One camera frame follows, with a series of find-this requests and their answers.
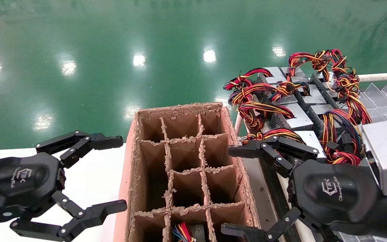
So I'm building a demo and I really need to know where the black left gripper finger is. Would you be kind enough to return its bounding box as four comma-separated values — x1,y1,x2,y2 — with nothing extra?
10,191,128,242
36,130,124,168

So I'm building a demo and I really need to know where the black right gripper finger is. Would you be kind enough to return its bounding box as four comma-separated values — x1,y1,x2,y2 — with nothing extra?
228,135,319,178
220,207,332,242

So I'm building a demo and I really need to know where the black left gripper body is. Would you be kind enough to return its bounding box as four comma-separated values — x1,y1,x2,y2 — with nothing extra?
0,152,67,224

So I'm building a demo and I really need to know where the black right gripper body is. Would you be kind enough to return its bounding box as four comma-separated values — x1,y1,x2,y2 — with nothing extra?
288,159,384,236

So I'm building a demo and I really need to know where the brown cardboard divider box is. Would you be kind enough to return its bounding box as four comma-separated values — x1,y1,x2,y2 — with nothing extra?
114,102,267,242

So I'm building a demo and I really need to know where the grey metal shelf edge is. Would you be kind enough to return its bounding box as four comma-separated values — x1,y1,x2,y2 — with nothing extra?
241,156,281,232

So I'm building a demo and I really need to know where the transparent acrylic rack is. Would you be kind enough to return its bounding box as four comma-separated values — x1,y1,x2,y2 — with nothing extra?
340,81,387,242

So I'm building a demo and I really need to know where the white round pole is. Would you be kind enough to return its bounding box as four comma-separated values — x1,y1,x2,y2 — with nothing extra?
360,72,387,83

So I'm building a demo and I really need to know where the black rail strip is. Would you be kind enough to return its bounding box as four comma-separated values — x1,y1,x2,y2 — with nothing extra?
259,158,295,242

